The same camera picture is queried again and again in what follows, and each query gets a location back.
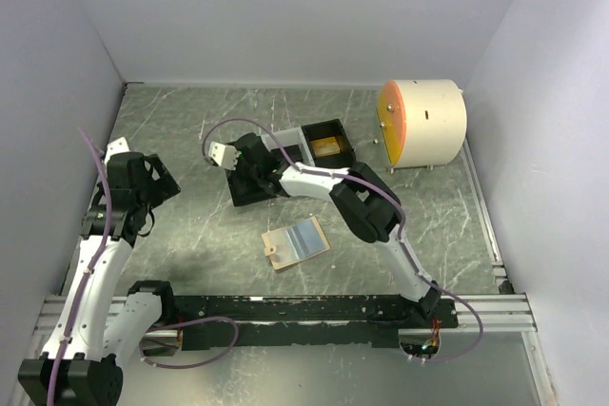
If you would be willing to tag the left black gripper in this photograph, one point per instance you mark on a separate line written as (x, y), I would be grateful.
(163, 186)

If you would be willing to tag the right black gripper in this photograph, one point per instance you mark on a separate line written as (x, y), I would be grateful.
(238, 168)

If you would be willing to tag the three-compartment black white tray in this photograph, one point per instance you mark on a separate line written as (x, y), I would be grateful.
(296, 142)

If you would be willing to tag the tan leather card holder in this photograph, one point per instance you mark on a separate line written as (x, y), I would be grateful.
(287, 246)

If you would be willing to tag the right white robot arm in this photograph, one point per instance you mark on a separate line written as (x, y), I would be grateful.
(370, 209)

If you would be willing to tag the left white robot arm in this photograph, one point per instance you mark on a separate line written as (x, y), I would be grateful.
(82, 362)

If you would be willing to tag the gold card in tray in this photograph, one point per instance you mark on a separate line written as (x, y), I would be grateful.
(325, 147)

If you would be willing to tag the cream drum with orange face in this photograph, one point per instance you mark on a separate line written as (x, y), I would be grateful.
(423, 122)

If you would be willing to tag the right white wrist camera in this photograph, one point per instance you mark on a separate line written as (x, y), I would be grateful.
(223, 155)

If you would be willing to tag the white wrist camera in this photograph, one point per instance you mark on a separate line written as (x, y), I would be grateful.
(223, 155)
(117, 146)

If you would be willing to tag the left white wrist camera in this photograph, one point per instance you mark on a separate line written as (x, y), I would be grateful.
(117, 146)

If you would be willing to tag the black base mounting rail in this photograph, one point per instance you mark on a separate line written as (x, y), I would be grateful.
(376, 320)

